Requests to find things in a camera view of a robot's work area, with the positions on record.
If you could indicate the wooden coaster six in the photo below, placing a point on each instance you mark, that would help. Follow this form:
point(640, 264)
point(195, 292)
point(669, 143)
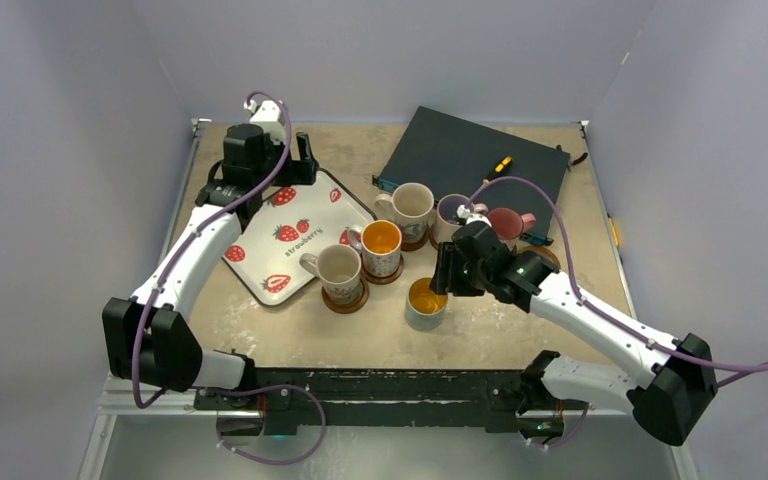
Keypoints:
point(349, 308)

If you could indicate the yellow black screwdriver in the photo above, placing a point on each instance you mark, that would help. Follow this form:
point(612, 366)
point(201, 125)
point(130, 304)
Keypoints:
point(498, 170)

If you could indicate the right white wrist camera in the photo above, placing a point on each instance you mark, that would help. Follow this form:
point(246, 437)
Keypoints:
point(471, 213)

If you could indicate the pink inside dark mug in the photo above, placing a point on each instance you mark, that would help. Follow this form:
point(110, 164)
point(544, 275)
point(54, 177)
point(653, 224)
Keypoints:
point(509, 225)

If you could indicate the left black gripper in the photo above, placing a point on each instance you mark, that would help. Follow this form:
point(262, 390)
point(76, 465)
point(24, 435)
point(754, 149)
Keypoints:
point(301, 171)

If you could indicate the beige cream mug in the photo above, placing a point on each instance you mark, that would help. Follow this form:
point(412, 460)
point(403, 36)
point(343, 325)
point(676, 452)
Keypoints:
point(338, 268)

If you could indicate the purple inside pink mug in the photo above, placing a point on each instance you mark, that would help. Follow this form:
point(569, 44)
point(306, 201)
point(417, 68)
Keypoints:
point(445, 224)

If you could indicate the white floral mug orange inside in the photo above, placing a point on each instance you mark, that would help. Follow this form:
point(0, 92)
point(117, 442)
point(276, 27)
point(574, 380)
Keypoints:
point(379, 245)

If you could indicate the cream white mug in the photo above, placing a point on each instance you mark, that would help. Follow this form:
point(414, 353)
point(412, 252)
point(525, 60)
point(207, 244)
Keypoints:
point(409, 206)

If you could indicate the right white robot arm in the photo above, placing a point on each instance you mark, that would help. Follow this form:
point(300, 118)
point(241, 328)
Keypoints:
point(665, 384)

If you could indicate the dark blue network switch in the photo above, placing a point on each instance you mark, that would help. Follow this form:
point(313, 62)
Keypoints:
point(450, 155)

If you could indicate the wooden coaster four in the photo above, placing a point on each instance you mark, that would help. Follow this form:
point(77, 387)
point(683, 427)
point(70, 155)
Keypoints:
point(542, 252)

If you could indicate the wooden coaster five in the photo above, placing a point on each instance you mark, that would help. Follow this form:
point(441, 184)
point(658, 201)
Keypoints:
point(383, 280)

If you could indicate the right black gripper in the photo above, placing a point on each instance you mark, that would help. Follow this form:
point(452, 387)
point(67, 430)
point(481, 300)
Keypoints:
point(454, 281)

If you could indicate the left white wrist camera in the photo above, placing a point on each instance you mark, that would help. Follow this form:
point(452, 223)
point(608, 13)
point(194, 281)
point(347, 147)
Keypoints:
point(269, 116)

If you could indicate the blue mug orange inside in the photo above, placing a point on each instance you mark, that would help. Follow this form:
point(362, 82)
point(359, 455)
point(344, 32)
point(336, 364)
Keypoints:
point(424, 308)

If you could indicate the white strawberry tray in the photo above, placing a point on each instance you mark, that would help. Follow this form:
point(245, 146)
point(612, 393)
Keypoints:
point(292, 221)

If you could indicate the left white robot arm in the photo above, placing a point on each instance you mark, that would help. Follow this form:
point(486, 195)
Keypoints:
point(147, 335)

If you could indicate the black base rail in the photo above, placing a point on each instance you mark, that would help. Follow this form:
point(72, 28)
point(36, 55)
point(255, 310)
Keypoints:
point(497, 401)

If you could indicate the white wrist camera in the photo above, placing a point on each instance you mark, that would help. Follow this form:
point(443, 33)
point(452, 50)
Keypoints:
point(269, 116)
point(471, 213)

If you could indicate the wooden coaster one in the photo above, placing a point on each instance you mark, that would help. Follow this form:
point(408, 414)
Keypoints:
point(413, 246)

